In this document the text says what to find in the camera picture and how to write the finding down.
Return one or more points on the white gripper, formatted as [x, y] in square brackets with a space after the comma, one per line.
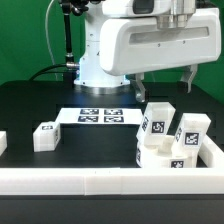
[139, 37]

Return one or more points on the white round stool seat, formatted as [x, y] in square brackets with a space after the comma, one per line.
[162, 157]

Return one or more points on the white marker sheet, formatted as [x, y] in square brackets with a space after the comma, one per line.
[99, 116]

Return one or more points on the white U-shaped obstacle wall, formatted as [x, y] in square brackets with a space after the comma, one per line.
[119, 181]

